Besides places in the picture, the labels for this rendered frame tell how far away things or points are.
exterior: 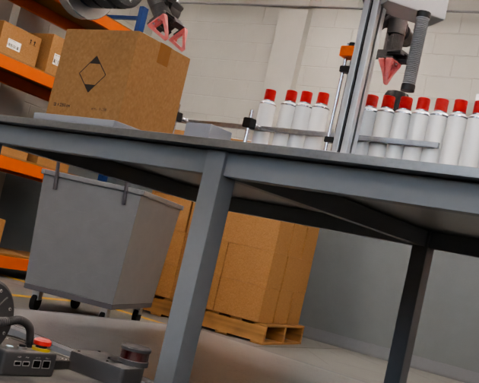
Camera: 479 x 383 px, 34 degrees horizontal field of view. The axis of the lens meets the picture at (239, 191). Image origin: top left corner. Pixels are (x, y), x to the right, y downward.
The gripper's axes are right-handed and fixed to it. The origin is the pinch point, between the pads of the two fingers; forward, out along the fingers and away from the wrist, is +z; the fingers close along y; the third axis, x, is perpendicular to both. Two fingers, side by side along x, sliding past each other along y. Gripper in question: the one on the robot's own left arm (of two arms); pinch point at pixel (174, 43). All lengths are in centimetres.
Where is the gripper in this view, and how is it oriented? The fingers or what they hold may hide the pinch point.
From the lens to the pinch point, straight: 252.7
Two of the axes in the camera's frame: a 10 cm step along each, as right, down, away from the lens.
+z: 3.6, 8.5, -3.9
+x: -8.0, 4.9, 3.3
